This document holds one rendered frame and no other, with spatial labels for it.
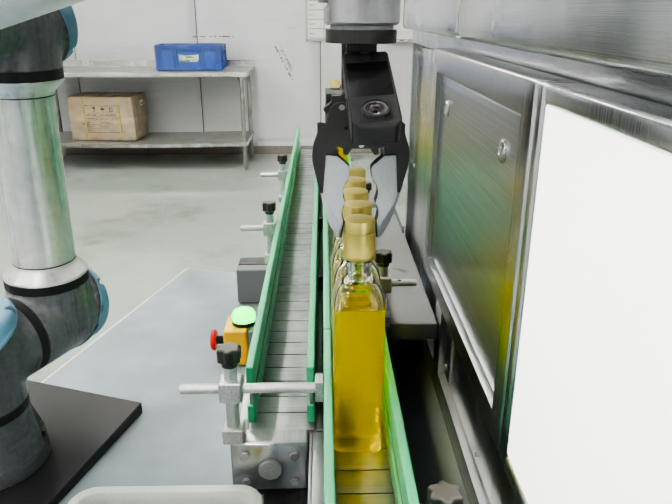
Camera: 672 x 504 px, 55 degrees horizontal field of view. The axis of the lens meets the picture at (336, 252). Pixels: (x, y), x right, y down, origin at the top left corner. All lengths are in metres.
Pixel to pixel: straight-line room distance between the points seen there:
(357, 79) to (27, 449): 0.68
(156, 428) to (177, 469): 0.11
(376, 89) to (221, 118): 6.19
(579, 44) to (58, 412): 0.93
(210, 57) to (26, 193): 5.20
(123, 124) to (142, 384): 5.22
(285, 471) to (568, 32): 0.58
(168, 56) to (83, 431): 5.26
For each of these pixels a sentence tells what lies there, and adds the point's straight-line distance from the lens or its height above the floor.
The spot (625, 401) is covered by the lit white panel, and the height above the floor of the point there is 1.17.
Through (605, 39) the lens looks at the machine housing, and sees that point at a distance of 0.44.
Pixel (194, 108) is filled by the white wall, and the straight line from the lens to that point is 6.81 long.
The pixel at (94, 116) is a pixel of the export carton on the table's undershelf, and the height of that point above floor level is 0.48.
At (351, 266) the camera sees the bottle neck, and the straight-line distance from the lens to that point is 0.69.
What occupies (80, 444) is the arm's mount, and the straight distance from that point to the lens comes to 1.06.
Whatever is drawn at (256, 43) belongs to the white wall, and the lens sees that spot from 6.67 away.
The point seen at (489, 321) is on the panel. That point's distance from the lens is 0.67.
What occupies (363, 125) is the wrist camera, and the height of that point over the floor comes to 1.28.
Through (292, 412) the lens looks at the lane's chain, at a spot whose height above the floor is 0.88.
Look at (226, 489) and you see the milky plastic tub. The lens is 0.82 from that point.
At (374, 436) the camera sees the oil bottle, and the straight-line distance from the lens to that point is 0.78.
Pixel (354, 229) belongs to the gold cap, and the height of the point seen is 1.15.
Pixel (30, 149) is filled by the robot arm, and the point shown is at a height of 1.20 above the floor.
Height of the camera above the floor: 1.37
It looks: 20 degrees down
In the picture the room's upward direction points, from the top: straight up
